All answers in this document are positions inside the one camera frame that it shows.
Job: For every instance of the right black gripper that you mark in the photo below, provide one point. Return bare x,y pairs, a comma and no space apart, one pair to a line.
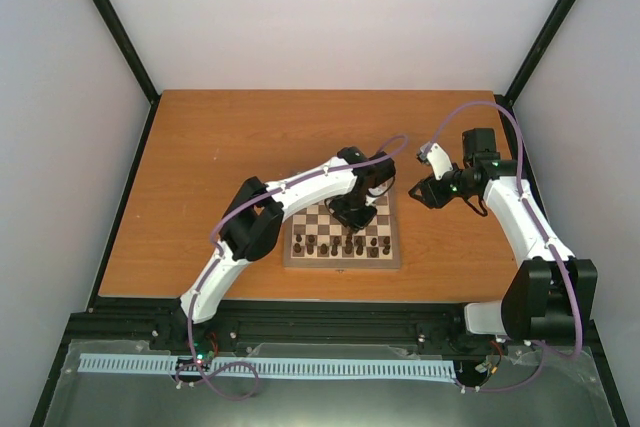
435,198

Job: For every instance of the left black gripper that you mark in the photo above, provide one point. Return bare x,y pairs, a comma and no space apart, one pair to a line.
355,224

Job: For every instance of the wooden chess board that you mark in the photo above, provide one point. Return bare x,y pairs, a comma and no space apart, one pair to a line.
317,219

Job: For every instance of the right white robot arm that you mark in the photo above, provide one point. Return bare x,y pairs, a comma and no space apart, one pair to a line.
552,292

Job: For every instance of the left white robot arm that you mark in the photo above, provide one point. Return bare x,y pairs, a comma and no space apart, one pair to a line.
251,225

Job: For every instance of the dark chess piece cluster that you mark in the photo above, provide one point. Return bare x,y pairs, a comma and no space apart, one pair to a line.
360,246

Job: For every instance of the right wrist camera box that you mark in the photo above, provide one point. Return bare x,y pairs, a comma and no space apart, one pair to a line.
433,155

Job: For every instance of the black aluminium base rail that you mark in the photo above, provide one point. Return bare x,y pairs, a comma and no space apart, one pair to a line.
240,325

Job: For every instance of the right black frame post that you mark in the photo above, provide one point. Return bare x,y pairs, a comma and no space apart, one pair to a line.
543,40

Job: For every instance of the black frame post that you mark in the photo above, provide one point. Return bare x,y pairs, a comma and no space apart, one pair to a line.
543,40
118,32

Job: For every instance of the light blue cable duct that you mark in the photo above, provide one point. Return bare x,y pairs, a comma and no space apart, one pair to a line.
272,368

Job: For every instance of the left black frame post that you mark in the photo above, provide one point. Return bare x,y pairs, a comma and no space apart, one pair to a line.
118,32

